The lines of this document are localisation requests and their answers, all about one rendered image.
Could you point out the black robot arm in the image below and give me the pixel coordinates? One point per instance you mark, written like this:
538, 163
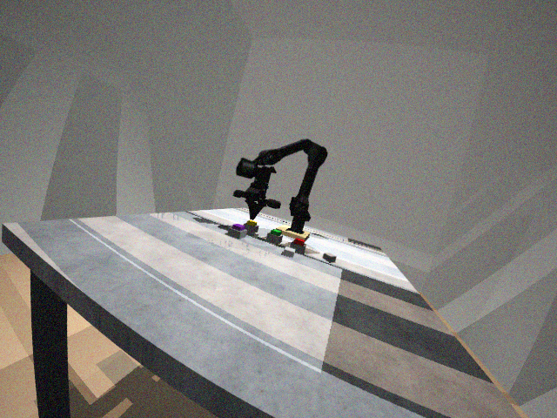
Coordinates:
299, 205

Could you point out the purple button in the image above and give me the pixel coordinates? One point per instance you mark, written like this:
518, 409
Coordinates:
237, 231

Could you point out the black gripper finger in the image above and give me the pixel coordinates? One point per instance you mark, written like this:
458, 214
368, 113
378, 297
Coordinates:
251, 206
258, 208

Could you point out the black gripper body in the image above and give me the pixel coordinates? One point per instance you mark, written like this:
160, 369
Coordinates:
269, 202

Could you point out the red button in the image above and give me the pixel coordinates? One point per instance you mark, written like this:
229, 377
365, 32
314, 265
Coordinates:
299, 245

